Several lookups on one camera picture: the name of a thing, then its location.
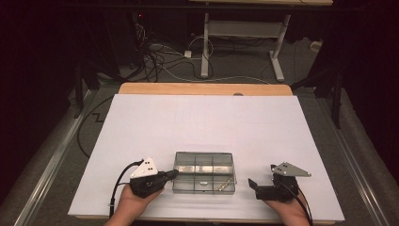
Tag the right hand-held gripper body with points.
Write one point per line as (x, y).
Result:
(282, 191)

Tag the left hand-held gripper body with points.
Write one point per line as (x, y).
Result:
(147, 185)

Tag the clear plastic compartment box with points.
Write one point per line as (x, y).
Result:
(188, 163)

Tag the person's right hand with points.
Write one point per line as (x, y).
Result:
(291, 210)

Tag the person's left hand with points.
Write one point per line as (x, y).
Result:
(131, 205)

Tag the white paper sheet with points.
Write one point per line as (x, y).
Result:
(251, 109)

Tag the grey round table grommet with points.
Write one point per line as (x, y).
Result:
(237, 93)

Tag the wooden table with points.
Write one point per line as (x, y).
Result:
(204, 88)

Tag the black metal stand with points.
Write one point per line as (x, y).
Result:
(78, 94)
(337, 100)

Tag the white power adapter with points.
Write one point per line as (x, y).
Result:
(187, 53)

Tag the aluminium rail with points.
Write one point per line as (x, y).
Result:
(53, 175)
(354, 169)

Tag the white desk frame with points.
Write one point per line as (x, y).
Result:
(204, 47)

